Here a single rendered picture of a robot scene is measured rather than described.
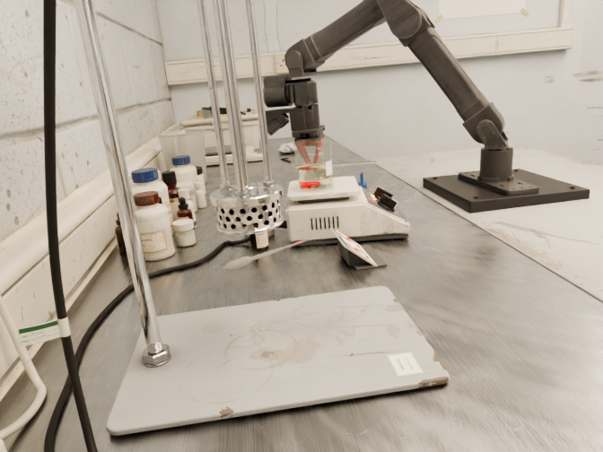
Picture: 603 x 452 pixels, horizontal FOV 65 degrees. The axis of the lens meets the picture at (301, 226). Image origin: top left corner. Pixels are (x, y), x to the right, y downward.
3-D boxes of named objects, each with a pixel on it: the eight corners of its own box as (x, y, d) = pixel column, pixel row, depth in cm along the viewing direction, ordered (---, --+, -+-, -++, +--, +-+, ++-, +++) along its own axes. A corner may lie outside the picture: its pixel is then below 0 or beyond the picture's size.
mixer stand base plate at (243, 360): (387, 291, 61) (386, 283, 60) (454, 386, 42) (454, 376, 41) (146, 324, 58) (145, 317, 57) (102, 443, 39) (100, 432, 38)
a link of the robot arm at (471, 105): (481, 150, 96) (384, 21, 96) (485, 145, 101) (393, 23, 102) (509, 131, 92) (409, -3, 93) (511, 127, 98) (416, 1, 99)
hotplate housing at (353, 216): (397, 217, 90) (396, 175, 88) (411, 239, 78) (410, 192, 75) (281, 226, 91) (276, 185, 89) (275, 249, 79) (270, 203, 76)
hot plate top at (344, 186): (354, 180, 88) (354, 175, 87) (361, 195, 76) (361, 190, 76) (290, 185, 88) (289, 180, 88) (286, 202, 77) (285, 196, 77)
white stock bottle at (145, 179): (135, 244, 88) (120, 176, 84) (139, 233, 95) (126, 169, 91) (174, 239, 89) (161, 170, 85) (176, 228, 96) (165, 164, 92)
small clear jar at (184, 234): (179, 249, 83) (174, 226, 82) (172, 244, 86) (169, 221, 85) (199, 244, 85) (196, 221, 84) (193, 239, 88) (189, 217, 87)
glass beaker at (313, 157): (332, 184, 84) (328, 135, 81) (337, 192, 78) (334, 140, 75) (292, 188, 84) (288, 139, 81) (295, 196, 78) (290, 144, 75)
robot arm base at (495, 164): (509, 153, 87) (544, 150, 88) (457, 142, 106) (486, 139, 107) (507, 195, 90) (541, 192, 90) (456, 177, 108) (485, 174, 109)
